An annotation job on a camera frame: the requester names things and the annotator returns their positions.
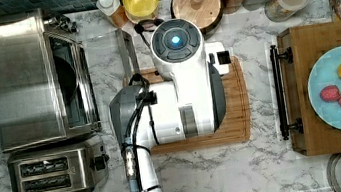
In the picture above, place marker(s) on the stainless steel toaster oven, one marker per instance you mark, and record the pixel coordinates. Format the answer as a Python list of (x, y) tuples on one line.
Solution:
[(46, 94)]

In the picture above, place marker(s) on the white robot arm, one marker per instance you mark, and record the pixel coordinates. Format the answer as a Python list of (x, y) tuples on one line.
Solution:
[(189, 101)]

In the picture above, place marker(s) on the bamboo cutting board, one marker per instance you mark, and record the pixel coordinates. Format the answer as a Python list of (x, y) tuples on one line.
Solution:
[(235, 127)]

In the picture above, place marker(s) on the black canister wooden lid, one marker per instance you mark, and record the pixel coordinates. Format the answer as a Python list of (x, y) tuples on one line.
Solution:
[(205, 14)]

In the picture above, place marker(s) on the yellow plastic container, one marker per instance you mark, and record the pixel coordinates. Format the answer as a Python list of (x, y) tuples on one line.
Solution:
[(138, 10)]

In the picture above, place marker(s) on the orange bottle white cap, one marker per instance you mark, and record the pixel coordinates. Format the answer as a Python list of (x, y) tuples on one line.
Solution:
[(114, 12)]

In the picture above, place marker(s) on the wooden drawer box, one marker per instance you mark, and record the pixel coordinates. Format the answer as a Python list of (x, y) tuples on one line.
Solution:
[(307, 75)]

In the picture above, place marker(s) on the silver two-slot toaster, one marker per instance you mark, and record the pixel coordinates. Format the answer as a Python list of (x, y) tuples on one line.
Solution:
[(78, 167)]

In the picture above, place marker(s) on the red strawberry near lemon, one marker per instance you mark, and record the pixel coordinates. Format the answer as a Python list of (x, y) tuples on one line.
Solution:
[(330, 93)]

